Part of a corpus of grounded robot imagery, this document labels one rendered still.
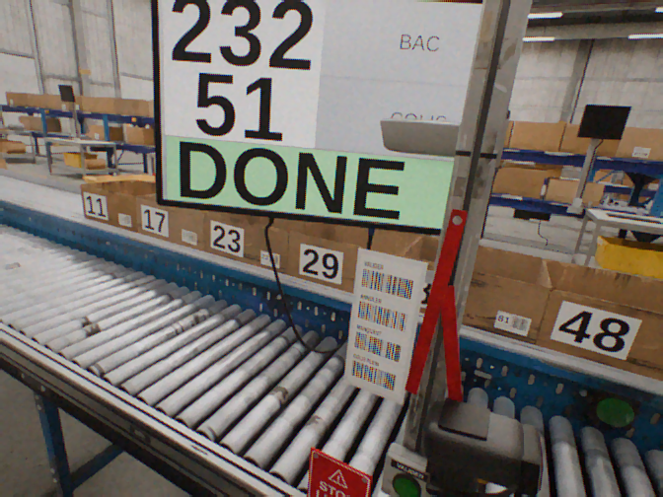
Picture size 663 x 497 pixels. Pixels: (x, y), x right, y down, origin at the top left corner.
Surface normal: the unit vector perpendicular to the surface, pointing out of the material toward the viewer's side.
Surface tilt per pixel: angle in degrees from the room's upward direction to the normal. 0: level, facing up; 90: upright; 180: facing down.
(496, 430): 8
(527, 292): 90
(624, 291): 89
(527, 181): 90
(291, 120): 86
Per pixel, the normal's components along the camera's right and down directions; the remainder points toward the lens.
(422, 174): -0.11, 0.23
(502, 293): -0.43, 0.25
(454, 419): -0.04, -0.97
